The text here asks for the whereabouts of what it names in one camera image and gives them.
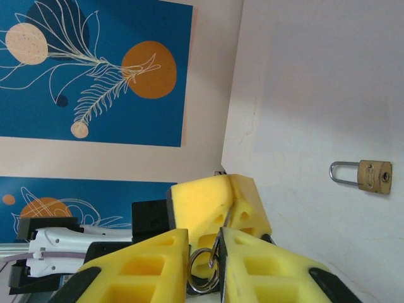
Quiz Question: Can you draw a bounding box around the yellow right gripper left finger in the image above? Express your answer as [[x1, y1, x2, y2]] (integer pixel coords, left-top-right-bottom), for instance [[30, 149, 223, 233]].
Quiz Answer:
[[47, 229, 191, 303]]

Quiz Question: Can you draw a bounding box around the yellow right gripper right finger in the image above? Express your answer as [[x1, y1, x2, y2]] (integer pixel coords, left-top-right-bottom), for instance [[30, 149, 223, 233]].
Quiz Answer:
[[218, 226, 364, 303]]

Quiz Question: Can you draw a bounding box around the small key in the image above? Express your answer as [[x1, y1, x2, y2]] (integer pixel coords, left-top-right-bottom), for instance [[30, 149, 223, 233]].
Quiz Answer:
[[187, 206, 235, 296]]

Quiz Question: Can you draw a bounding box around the small brass padlock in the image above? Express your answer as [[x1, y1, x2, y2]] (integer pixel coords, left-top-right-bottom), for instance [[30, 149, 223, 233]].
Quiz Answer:
[[330, 160, 393, 196]]

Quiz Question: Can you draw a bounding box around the blue botanical wall poster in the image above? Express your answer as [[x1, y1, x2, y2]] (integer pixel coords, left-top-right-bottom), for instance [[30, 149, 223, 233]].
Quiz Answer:
[[0, 0, 194, 148], [0, 175, 178, 244]]

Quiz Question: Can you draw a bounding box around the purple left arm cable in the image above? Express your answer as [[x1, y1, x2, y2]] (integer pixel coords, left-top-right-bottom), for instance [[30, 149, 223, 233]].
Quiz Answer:
[[0, 250, 90, 263]]

